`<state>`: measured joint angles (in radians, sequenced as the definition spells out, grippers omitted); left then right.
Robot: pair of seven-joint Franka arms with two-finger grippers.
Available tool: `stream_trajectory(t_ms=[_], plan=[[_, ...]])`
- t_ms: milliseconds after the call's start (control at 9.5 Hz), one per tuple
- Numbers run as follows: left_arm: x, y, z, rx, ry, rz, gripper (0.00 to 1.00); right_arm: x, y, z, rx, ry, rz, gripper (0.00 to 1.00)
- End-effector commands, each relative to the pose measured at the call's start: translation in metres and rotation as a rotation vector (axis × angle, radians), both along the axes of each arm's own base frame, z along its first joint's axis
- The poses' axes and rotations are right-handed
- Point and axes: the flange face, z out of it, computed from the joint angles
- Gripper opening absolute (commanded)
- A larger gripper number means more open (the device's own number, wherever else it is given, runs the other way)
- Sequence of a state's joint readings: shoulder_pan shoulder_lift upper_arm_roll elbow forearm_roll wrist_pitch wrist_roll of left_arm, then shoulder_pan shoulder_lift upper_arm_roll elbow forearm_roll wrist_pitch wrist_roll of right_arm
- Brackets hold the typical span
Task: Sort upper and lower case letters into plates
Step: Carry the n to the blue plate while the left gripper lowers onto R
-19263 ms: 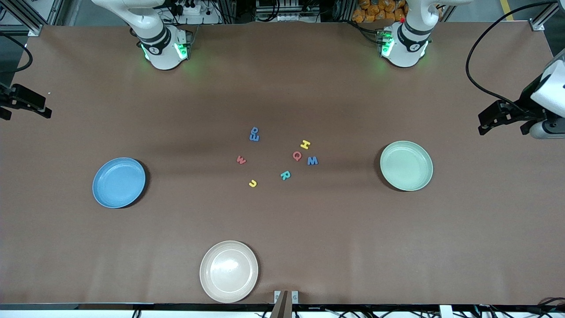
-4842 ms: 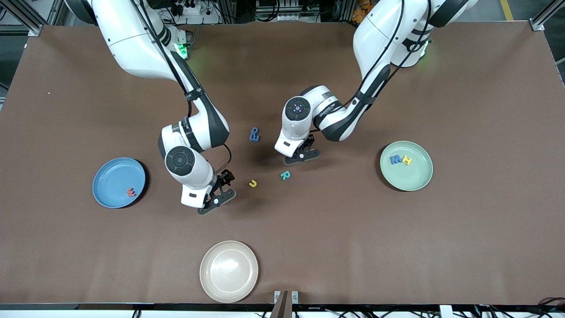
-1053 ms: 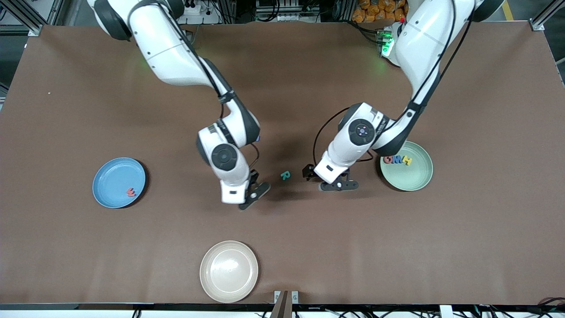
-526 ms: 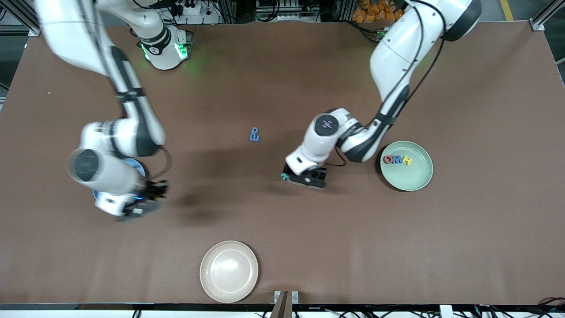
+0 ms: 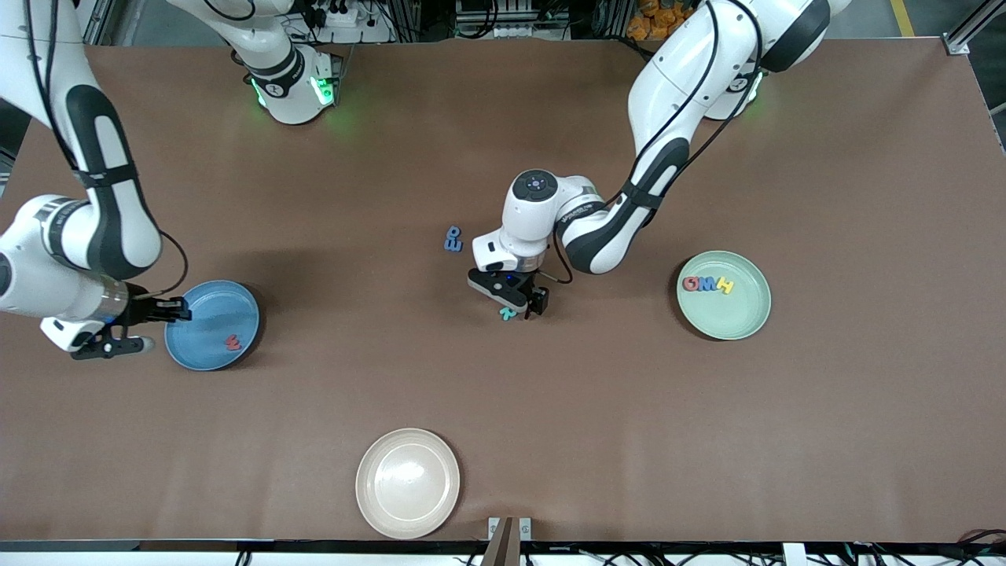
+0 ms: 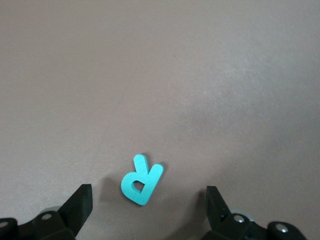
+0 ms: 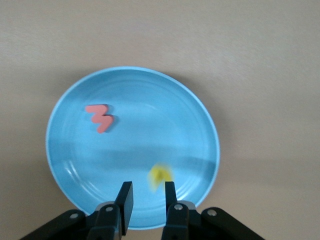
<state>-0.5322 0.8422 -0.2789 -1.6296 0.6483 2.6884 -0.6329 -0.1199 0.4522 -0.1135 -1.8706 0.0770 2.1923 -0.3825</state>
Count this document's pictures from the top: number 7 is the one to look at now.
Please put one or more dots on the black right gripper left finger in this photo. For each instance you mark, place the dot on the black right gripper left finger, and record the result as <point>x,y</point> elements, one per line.
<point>105,220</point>

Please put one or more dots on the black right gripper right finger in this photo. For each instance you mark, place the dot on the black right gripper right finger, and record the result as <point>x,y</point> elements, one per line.
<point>180,222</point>

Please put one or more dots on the yellow lowercase n letter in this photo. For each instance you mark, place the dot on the yellow lowercase n letter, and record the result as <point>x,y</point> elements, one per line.
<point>157,175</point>

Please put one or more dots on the red lowercase w letter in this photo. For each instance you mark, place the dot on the red lowercase w letter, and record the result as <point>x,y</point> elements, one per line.
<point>96,110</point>

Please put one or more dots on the blue plate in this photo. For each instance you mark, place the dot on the blue plate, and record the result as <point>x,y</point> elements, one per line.
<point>150,112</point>

